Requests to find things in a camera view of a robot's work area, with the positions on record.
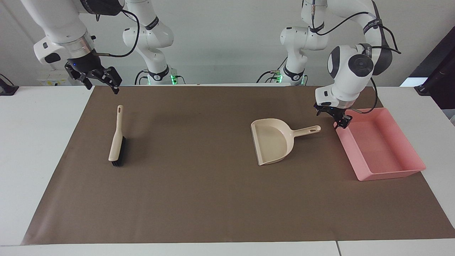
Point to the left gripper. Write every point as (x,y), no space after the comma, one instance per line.
(330,108)

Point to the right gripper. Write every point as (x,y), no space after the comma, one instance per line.
(83,62)

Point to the beige plastic dustpan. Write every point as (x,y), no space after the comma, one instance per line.
(272,140)

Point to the pink plastic bin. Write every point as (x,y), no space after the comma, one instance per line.
(384,149)

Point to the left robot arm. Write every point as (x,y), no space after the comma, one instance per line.
(350,81)

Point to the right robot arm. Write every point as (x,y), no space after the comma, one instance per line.
(64,21)

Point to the black stand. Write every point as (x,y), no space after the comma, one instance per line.
(7,89)
(440,78)

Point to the beige brush with black bristles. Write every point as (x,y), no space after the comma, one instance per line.
(116,142)

